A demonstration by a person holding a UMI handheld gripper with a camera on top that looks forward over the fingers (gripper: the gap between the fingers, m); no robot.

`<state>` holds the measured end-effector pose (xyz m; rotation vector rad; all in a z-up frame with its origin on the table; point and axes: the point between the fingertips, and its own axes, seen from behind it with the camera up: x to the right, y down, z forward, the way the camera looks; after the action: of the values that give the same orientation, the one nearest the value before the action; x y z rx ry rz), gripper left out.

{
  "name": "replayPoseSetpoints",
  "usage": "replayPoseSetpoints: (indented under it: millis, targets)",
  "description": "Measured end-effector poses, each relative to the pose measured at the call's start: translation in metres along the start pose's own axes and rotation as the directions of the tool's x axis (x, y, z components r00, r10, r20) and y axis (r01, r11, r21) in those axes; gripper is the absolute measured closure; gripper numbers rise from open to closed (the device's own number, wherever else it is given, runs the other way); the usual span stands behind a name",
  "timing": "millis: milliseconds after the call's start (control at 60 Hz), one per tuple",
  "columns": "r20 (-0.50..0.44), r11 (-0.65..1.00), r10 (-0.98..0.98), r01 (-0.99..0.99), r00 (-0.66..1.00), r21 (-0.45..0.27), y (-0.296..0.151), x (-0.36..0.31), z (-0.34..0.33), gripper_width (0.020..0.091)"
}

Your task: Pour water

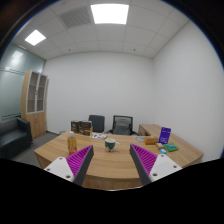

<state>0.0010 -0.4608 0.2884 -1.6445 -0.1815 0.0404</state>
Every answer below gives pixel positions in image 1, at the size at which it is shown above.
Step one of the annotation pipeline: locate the white green printed mug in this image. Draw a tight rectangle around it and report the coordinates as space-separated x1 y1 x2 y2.
104 137 121 153

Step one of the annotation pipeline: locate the dark grey office chair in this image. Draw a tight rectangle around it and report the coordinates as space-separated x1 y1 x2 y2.
87 114 106 134

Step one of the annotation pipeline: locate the black leather sofa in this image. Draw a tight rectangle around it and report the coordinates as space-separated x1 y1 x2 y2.
0 116 34 161

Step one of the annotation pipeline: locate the large square ceiling light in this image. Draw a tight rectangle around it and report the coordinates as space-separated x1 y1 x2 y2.
90 2 130 26

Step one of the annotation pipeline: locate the dark brown printed box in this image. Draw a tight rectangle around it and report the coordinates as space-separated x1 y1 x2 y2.
78 120 94 137
70 119 81 135

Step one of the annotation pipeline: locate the orange-labelled drink bottle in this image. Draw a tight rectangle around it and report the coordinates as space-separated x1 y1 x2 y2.
66 130 78 157

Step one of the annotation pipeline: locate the white printed leaflet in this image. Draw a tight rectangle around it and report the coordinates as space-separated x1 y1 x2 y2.
89 132 108 140

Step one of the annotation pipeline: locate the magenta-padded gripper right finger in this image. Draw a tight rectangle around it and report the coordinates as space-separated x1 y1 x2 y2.
129 143 184 187

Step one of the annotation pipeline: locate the green flat box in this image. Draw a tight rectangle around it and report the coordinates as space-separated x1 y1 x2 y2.
162 142 180 153

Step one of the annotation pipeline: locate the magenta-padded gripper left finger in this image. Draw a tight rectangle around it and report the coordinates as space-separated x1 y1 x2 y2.
43 144 95 187

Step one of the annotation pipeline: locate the black mesh office chair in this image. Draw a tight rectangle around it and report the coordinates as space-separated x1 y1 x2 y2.
105 114 139 137

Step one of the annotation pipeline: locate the purple upright package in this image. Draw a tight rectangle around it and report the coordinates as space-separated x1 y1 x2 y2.
157 126 173 145

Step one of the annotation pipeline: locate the small square ceiling light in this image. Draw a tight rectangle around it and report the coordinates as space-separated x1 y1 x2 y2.
24 28 47 47

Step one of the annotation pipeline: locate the wooden glass-door shelf cabinet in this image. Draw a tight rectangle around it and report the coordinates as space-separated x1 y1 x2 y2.
20 69 50 140

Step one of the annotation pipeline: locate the orange tissue box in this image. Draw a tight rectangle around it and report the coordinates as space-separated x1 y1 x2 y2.
143 135 159 146

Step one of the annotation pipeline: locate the grey ceiling air vent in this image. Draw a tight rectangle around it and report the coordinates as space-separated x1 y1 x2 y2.
58 6 93 29

